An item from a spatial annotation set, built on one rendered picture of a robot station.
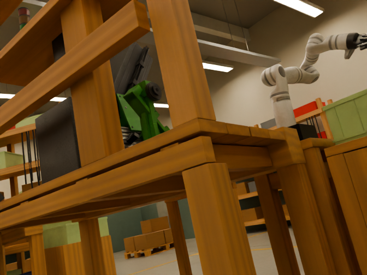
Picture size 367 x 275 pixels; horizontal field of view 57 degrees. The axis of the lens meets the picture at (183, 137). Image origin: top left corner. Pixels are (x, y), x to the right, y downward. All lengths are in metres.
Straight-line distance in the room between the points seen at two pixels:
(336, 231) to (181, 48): 0.94
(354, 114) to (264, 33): 6.91
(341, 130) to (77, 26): 1.08
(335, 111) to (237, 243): 0.79
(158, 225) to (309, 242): 7.08
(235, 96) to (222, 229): 7.78
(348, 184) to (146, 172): 0.79
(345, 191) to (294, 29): 6.57
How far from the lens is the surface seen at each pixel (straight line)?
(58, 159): 1.58
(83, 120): 1.23
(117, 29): 1.08
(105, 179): 1.13
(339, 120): 1.48
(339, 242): 1.49
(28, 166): 4.43
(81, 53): 1.21
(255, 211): 7.65
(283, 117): 1.67
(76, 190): 1.26
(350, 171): 1.42
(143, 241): 7.59
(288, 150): 1.35
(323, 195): 1.48
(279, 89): 1.70
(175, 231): 1.97
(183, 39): 0.98
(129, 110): 1.64
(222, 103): 8.83
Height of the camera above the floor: 0.64
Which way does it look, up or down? 13 degrees up
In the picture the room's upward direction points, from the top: 12 degrees counter-clockwise
